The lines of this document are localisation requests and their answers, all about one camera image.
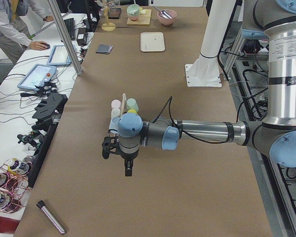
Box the blue teach pendant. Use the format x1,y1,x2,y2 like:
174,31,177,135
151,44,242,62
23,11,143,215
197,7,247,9
47,45,72,67
17,64,57,90

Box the blue plastic cup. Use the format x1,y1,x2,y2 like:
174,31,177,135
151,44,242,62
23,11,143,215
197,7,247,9
109,117,120,130

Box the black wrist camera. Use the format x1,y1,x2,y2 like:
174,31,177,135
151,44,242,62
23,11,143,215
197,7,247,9
102,136,120,159

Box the black tool stand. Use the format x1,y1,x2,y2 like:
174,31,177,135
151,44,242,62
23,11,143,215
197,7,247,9
17,93,68,188

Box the person's hand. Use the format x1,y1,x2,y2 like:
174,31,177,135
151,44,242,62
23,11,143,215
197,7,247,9
29,41,46,50

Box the pink bowl with ice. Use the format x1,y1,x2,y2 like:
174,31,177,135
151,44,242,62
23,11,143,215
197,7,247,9
157,9,177,26

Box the green plastic cup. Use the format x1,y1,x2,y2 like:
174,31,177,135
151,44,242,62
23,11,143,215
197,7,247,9
126,98,139,112

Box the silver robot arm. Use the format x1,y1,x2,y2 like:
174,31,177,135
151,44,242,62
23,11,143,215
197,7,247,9
116,0,296,176

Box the wooden mug tree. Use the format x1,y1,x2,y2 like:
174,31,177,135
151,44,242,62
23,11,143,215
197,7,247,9
94,0,116,32

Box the bamboo cutting board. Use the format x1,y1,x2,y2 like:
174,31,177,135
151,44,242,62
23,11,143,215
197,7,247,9
127,9,151,26

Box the stacked green bowls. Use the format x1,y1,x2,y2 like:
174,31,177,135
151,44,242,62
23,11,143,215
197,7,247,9
127,4,140,21

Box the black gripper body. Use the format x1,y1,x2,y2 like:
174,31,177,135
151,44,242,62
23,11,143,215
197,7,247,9
118,142,140,163

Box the aluminium frame post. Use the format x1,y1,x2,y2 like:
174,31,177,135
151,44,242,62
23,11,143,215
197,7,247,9
47,0,82,76

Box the grey folded cloth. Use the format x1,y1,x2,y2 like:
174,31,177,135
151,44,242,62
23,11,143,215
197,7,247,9
96,44,113,54

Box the metal tube black cap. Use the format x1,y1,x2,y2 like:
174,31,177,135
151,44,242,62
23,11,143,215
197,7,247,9
37,200,67,235

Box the yellow plastic cup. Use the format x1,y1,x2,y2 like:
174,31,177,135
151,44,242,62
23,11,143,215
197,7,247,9
127,109,138,115

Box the cream white plastic cup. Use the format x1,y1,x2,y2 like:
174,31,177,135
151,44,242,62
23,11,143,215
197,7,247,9
111,108,121,118

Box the white wire cup rack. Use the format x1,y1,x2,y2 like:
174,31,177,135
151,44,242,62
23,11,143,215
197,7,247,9
108,92,140,131

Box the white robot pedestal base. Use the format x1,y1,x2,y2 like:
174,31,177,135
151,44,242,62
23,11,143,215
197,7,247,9
185,0,236,87

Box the person in white shirt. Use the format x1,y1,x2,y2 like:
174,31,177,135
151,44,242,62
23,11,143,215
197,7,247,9
0,0,53,65

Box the blue teach pendant near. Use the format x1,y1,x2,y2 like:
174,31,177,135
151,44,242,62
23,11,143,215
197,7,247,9
17,64,57,90

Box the pink plastic cup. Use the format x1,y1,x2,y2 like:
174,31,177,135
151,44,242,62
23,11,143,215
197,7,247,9
111,99,121,109

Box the metal scoop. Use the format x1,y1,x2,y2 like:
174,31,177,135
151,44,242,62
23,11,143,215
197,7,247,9
153,6,172,19

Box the cream rabbit tray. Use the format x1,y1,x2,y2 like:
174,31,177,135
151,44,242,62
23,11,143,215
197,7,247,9
140,32,165,52

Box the black keyboard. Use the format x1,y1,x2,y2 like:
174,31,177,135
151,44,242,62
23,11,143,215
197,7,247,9
64,18,75,40

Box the blue teach pendant far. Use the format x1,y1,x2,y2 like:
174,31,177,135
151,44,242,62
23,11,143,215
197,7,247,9
47,45,72,67

